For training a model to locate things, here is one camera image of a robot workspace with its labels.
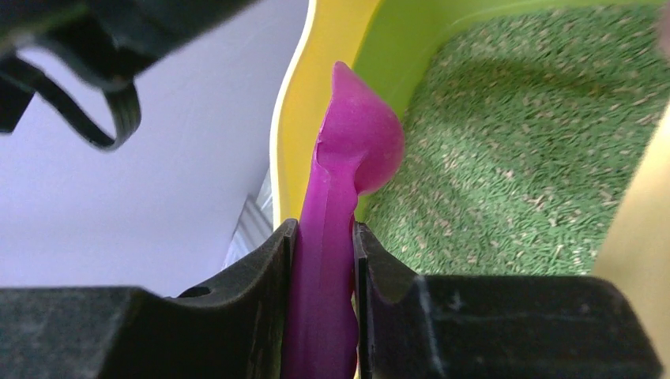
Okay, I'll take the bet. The magenta plastic scoop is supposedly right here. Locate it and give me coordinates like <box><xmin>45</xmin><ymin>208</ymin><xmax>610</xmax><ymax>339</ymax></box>
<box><xmin>280</xmin><ymin>62</ymin><xmax>405</xmax><ymax>378</ymax></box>

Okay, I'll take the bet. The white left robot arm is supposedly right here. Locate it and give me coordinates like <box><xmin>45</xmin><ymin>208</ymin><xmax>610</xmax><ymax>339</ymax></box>
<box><xmin>1</xmin><ymin>0</ymin><xmax>250</xmax><ymax>152</ymax></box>

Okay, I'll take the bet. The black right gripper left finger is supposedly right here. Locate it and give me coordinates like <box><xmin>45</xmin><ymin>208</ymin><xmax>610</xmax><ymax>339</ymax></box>
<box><xmin>1</xmin><ymin>220</ymin><xmax>297</xmax><ymax>378</ymax></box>

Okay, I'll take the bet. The yellow litter box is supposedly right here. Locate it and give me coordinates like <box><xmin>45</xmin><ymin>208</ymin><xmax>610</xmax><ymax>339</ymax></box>
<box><xmin>269</xmin><ymin>0</ymin><xmax>670</xmax><ymax>362</ymax></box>

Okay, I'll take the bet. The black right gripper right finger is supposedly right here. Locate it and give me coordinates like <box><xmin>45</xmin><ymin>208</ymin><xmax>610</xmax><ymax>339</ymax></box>
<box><xmin>353</xmin><ymin>223</ymin><xmax>662</xmax><ymax>379</ymax></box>

